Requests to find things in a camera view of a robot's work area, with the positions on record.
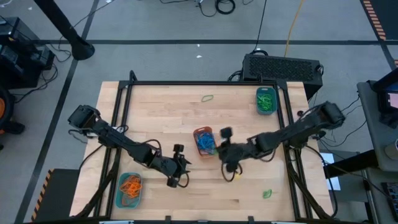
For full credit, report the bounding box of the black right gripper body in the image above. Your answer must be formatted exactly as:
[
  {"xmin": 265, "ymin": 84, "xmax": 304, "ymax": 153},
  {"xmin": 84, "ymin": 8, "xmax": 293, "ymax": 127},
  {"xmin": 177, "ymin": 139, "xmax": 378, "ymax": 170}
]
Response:
[{"xmin": 216, "ymin": 126, "xmax": 249, "ymax": 175}]

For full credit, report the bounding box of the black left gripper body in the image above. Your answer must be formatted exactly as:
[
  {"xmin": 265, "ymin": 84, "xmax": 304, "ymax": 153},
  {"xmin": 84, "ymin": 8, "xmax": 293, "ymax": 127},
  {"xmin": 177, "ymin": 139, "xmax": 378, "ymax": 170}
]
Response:
[{"xmin": 154, "ymin": 143, "xmax": 188, "ymax": 189}]

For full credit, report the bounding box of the orange plastic basket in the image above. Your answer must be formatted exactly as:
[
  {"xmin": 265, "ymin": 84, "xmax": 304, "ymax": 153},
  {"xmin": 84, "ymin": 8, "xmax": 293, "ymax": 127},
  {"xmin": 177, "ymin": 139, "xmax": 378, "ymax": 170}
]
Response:
[{"xmin": 192, "ymin": 126, "xmax": 218, "ymax": 159}]

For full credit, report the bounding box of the dark teal plastic basket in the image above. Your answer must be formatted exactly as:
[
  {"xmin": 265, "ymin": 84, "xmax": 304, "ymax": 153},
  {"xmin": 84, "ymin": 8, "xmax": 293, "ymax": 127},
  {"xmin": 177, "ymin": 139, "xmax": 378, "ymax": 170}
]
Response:
[{"xmin": 255, "ymin": 86, "xmax": 279, "ymax": 116}]

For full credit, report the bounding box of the light teal plastic basket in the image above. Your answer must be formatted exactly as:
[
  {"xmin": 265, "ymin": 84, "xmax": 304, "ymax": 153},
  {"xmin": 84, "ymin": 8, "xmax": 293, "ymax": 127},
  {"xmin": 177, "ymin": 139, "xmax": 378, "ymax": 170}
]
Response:
[{"xmin": 114, "ymin": 172, "xmax": 143, "ymax": 209}]

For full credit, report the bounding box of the black computer tower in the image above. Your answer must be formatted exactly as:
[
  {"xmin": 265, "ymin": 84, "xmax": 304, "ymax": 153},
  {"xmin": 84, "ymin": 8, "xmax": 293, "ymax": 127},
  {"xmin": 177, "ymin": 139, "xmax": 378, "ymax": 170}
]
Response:
[{"xmin": 241, "ymin": 53, "xmax": 324, "ymax": 101}]

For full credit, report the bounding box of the white sheet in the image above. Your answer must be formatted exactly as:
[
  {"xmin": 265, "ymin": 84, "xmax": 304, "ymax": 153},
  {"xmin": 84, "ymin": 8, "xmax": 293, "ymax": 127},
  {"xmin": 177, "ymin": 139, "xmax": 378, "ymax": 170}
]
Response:
[{"xmin": 319, "ymin": 152, "xmax": 341, "ymax": 192}]

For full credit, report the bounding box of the black hazard-striped floor mat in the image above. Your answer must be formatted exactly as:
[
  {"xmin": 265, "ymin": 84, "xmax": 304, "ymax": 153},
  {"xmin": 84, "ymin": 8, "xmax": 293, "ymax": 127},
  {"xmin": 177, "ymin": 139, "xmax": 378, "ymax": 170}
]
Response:
[
  {"xmin": 30, "ymin": 168, "xmax": 81, "ymax": 223},
  {"xmin": 359, "ymin": 0, "xmax": 398, "ymax": 41}
]

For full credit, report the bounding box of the black desk crossbar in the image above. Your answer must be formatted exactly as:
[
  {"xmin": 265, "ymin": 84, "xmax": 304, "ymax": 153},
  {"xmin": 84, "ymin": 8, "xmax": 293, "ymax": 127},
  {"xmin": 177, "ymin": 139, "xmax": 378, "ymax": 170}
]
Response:
[{"xmin": 323, "ymin": 149, "xmax": 379, "ymax": 179}]

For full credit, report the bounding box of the grey desk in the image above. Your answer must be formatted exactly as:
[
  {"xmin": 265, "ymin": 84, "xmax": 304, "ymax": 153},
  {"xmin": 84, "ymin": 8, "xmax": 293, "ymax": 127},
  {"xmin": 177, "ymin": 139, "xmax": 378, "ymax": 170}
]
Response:
[{"xmin": 356, "ymin": 80, "xmax": 398, "ymax": 174}]

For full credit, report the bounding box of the black pole with round base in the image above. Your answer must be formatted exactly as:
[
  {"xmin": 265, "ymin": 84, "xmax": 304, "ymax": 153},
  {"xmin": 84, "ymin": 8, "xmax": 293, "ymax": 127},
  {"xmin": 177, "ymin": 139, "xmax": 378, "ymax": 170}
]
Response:
[{"xmin": 32, "ymin": 0, "xmax": 96, "ymax": 62}]

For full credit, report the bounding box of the black monitor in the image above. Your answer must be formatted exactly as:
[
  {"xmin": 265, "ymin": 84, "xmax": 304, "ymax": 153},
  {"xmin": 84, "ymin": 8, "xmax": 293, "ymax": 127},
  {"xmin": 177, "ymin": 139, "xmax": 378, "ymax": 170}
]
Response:
[{"xmin": 371, "ymin": 67, "xmax": 398, "ymax": 129}]

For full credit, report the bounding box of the grey round disc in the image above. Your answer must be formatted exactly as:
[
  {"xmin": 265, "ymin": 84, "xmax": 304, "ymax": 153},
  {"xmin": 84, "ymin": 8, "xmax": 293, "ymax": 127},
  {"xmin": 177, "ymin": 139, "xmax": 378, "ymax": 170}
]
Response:
[{"xmin": 384, "ymin": 143, "xmax": 398, "ymax": 161}]

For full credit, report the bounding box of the orange and black machine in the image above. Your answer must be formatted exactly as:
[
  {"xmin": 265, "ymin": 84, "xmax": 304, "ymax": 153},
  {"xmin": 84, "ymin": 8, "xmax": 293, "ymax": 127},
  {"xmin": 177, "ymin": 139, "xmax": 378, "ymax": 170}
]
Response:
[{"xmin": 0, "ymin": 85, "xmax": 26, "ymax": 136}]

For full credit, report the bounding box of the black keyboard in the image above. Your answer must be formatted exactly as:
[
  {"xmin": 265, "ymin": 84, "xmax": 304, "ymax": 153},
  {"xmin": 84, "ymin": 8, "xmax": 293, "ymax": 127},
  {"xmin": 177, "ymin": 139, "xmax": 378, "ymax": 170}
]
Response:
[{"xmin": 381, "ymin": 182, "xmax": 398, "ymax": 214}]

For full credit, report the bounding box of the black equipment cart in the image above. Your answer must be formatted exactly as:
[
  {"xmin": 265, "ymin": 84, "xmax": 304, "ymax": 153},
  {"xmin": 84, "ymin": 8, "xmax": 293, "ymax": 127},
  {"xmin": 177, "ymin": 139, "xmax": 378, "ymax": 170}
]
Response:
[{"xmin": 0, "ymin": 17, "xmax": 57, "ymax": 90}]

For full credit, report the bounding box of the black aluminium table frame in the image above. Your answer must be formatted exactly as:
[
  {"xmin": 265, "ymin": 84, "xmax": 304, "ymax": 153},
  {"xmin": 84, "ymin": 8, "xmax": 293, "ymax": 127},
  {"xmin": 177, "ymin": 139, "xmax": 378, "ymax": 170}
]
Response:
[{"xmin": 73, "ymin": 70, "xmax": 336, "ymax": 224}]

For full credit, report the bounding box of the black floor cable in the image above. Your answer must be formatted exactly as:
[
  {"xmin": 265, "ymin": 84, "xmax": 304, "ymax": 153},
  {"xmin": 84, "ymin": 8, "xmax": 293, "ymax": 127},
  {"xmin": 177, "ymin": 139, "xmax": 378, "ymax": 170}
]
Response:
[{"xmin": 249, "ymin": 0, "xmax": 269, "ymax": 56}]

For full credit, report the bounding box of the coiled black cable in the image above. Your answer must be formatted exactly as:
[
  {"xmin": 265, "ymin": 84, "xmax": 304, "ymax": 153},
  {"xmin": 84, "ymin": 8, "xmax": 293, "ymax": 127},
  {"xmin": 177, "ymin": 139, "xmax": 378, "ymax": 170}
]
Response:
[{"xmin": 215, "ymin": 0, "xmax": 236, "ymax": 16}]

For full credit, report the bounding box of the yellow floor cable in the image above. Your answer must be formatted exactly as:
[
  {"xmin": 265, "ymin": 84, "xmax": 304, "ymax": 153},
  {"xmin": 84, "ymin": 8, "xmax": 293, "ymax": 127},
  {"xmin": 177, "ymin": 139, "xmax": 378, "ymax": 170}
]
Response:
[{"xmin": 283, "ymin": 0, "xmax": 305, "ymax": 58}]

